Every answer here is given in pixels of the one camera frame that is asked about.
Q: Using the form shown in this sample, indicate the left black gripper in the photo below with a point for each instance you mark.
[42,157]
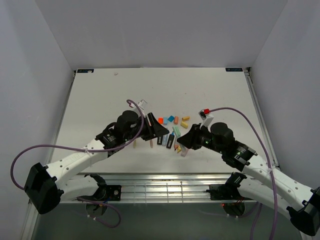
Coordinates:
[149,128]

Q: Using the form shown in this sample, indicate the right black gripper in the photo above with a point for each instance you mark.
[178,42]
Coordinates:
[196,137]

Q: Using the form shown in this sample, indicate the black orange-capped highlighter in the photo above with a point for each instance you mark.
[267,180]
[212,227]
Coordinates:
[159,140]

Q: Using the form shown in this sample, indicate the pastel yellow highlighter cap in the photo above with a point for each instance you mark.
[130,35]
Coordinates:
[184,124]

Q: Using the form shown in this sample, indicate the pastel blue highlighter cap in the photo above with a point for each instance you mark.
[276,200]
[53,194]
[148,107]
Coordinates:
[165,120]

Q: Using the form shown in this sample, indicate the black blue-capped highlighter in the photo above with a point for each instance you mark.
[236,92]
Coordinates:
[170,141]

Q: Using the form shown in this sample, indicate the pastel green highlighter cap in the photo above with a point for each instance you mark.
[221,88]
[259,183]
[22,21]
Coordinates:
[176,131]

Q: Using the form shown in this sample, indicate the dark blue highlighter cap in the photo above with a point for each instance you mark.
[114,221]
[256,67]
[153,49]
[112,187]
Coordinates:
[171,118]

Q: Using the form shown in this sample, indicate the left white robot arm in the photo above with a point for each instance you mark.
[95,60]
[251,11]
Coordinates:
[68,167]

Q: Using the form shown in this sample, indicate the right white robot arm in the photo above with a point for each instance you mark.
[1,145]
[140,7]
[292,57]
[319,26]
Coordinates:
[298,202]

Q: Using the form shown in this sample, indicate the left blue corner label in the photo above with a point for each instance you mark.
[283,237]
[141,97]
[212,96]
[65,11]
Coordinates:
[85,71]

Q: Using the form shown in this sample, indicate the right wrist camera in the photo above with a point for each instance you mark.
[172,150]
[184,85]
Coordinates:
[207,120]

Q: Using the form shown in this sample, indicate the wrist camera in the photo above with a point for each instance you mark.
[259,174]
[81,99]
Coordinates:
[142,104]
[207,120]

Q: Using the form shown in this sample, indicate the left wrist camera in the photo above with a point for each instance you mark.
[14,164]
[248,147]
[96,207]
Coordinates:
[142,104]

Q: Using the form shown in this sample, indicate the aluminium frame rails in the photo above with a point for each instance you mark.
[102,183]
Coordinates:
[162,187]

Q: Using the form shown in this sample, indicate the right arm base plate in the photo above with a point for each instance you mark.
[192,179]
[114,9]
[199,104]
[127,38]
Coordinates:
[224,192]

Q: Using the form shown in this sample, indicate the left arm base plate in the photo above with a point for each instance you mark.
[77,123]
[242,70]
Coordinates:
[108,193]

